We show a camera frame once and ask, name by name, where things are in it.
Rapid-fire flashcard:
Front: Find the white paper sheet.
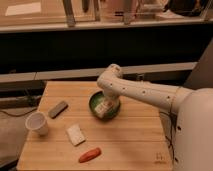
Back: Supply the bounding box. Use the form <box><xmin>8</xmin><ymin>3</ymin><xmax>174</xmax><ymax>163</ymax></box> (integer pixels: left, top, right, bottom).
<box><xmin>5</xmin><ymin>2</ymin><xmax>41</xmax><ymax>16</ymax></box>

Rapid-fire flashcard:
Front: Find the black cable on floor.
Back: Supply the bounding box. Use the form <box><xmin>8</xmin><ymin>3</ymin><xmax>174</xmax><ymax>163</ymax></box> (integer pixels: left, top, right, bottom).
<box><xmin>0</xmin><ymin>107</ymin><xmax>38</xmax><ymax>118</ymax></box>

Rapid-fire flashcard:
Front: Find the grey rectangular block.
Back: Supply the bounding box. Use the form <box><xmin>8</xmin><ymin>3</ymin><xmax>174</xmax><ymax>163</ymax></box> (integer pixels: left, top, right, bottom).
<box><xmin>48</xmin><ymin>101</ymin><xmax>68</xmax><ymax>119</ymax></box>

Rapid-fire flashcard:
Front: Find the orange carrot toy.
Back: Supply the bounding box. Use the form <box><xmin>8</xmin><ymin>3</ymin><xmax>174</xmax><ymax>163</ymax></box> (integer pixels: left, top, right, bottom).
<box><xmin>78</xmin><ymin>148</ymin><xmax>101</xmax><ymax>163</ymax></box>

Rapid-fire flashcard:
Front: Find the white sponge piece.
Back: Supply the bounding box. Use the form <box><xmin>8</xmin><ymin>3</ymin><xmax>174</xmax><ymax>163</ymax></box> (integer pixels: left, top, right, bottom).
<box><xmin>67</xmin><ymin>124</ymin><xmax>86</xmax><ymax>146</ymax></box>

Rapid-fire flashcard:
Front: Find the white paper cup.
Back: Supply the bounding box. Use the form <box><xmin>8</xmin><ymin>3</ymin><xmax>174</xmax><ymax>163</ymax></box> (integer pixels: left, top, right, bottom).
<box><xmin>25</xmin><ymin>112</ymin><xmax>48</xmax><ymax>136</ymax></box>

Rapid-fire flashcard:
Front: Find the white plastic bottle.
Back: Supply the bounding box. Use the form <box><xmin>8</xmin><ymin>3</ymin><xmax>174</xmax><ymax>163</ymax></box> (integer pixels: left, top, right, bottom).
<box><xmin>95</xmin><ymin>100</ymin><xmax>113</xmax><ymax>118</ymax></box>

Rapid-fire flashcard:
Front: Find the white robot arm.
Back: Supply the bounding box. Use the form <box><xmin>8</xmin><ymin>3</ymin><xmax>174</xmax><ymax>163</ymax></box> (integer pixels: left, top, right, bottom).
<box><xmin>97</xmin><ymin>64</ymin><xmax>213</xmax><ymax>171</ymax></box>

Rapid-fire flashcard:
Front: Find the green ceramic bowl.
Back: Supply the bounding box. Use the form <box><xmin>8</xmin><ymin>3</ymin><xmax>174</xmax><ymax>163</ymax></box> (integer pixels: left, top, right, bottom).
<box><xmin>89</xmin><ymin>91</ymin><xmax>121</xmax><ymax>121</ymax></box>

